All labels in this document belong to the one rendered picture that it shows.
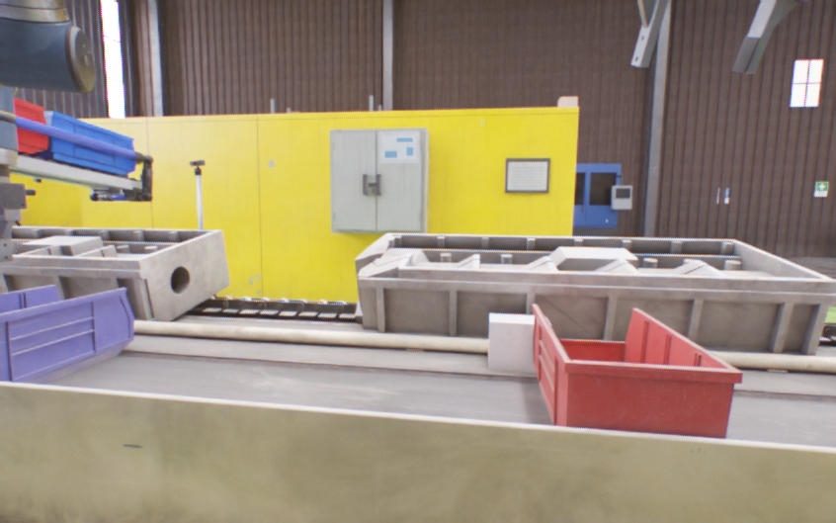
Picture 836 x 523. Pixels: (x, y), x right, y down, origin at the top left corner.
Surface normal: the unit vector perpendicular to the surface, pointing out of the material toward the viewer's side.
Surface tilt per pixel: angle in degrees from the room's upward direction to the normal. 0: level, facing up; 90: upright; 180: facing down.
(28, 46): 120
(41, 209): 90
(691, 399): 92
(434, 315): 100
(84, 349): 92
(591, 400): 92
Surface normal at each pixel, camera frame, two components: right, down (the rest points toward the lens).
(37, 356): 0.99, 0.06
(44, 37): 0.73, 0.50
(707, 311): -0.14, 0.28
